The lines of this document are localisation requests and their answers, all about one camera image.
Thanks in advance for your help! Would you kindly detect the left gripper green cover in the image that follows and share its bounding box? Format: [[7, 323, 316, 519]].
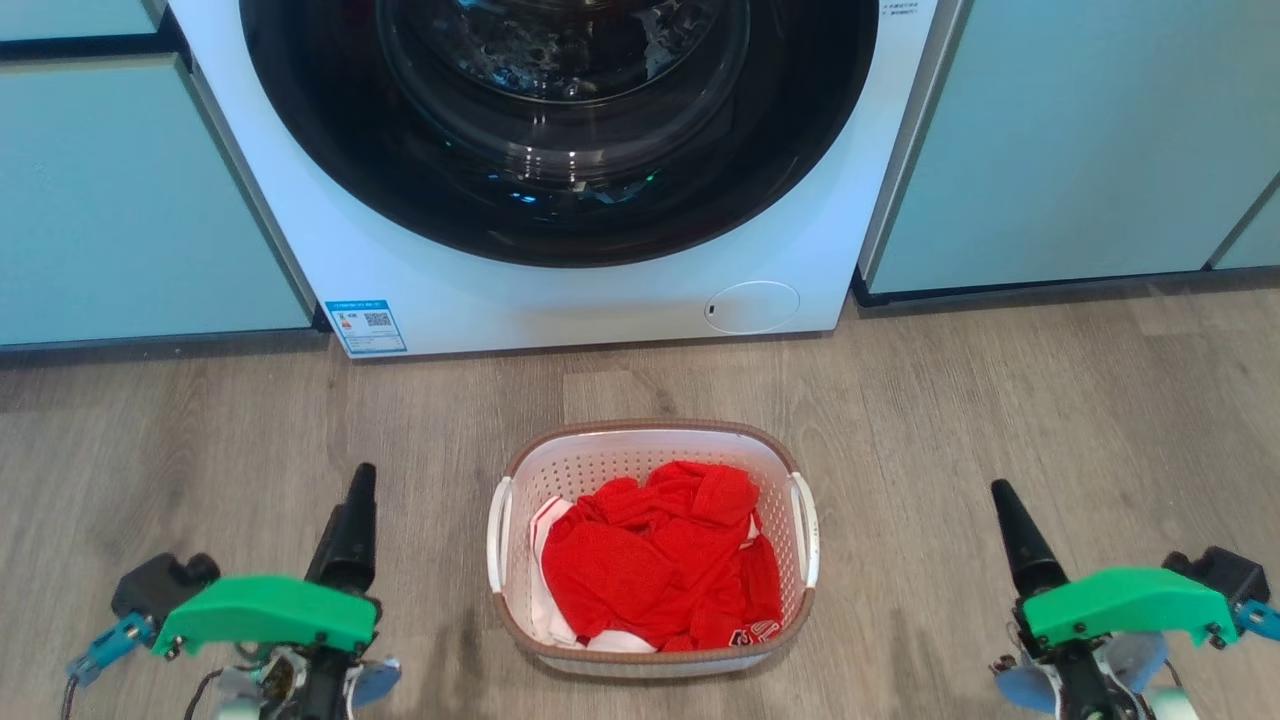
[[150, 462, 382, 661]]

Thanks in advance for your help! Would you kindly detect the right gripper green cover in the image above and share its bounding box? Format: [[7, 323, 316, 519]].
[[990, 479, 1240, 650]]

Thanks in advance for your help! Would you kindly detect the white perforated laundry basket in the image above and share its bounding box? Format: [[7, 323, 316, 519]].
[[486, 419, 821, 679]]

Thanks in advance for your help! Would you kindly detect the blue energy label sticker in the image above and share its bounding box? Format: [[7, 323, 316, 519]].
[[324, 298, 408, 357]]

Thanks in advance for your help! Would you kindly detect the white front-load washing machine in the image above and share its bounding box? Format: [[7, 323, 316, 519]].
[[165, 0, 963, 359]]

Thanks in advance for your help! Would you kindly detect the round white filter cover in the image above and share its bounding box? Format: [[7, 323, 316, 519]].
[[704, 281, 801, 335]]

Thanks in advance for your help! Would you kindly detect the narrow pale teal cabinet door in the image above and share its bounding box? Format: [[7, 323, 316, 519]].
[[1210, 186, 1280, 271]]

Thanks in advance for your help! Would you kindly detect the black round washing machine door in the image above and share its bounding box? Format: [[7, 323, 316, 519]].
[[238, 0, 881, 269]]

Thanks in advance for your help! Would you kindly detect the wide pale teal cabinet panel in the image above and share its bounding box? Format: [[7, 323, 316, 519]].
[[864, 0, 1280, 297]]

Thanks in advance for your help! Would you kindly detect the pale teal cabinet drawer front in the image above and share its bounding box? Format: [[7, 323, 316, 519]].
[[0, 0, 167, 42]]

